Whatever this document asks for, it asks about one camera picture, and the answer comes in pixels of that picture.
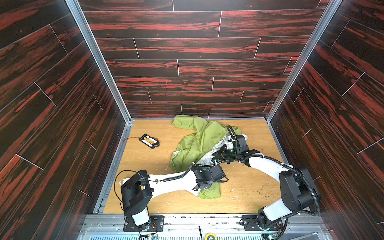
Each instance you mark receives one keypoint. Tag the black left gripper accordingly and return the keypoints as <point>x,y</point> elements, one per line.
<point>205,182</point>

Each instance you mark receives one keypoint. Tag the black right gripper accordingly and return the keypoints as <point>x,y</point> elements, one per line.
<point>225,153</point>

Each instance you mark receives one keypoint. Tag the green Snoopy zip jacket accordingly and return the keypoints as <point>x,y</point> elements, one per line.
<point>199,146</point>

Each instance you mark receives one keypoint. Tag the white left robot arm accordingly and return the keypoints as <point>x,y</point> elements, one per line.
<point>138,190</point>

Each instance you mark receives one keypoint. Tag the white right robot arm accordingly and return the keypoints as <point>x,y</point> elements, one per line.
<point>299,193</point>

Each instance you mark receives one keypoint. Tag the yellow tape measure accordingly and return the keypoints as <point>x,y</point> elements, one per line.
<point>210,236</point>

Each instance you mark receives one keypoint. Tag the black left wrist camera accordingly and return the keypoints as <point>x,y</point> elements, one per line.
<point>207,174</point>

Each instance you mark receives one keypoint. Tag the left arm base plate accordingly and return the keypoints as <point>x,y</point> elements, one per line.
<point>155,223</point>

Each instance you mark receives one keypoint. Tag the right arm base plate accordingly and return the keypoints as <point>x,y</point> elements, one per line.
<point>261,223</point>

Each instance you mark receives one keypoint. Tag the black battery pack with wires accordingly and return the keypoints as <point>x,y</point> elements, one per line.
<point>146,139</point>

